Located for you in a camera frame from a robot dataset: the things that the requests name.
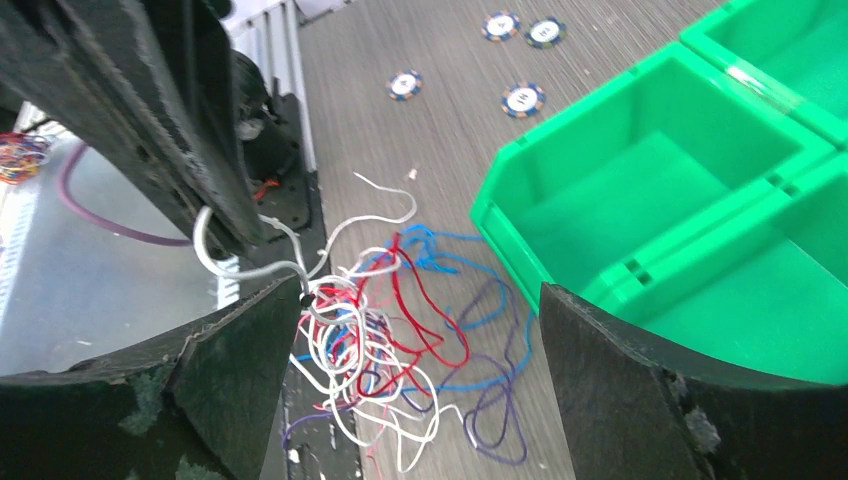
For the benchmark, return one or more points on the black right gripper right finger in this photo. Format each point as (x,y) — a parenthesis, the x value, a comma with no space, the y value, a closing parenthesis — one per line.
(634,405)

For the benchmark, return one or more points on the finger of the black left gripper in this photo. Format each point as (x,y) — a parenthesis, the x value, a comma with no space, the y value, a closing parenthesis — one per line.
(160,78)
(40,61)

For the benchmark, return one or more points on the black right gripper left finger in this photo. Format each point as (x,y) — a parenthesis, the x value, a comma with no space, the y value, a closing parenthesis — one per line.
(196,402)

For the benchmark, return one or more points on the green plastic bin tray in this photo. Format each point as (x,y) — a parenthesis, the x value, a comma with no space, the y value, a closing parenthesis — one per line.
(700,195)

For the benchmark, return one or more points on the perforated metal rail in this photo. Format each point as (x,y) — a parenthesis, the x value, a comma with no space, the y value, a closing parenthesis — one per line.
(270,127)

